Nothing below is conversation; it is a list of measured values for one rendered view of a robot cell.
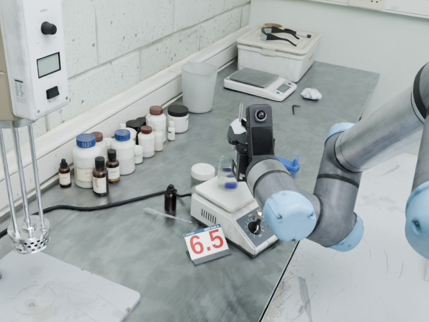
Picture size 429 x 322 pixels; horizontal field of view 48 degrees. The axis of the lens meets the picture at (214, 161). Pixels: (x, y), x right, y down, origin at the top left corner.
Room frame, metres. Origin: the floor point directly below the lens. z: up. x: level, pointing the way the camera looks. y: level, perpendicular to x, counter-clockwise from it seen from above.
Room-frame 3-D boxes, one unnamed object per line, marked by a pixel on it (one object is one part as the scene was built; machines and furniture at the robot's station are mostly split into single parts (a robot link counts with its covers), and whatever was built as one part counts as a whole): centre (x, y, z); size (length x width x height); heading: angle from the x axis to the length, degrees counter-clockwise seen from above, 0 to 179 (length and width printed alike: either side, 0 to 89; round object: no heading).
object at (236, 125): (0.91, -0.04, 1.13); 0.09 x 0.03 x 0.06; 15
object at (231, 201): (0.93, -0.04, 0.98); 0.12 x 0.12 x 0.01; 49
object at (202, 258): (0.81, 0.00, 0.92); 0.09 x 0.06 x 0.04; 121
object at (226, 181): (0.95, -0.04, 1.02); 0.06 x 0.05 x 0.08; 116
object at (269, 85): (1.85, -0.16, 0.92); 0.26 x 0.19 x 0.05; 64
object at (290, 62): (2.15, -0.25, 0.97); 0.37 x 0.31 x 0.14; 160
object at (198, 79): (1.61, 0.09, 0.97); 0.18 x 0.13 x 0.15; 29
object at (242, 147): (0.81, -0.08, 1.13); 0.12 x 0.08 x 0.09; 14
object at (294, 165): (1.23, -0.20, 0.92); 0.10 x 0.03 x 0.04; 61
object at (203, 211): (0.92, -0.06, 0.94); 0.22 x 0.13 x 0.08; 49
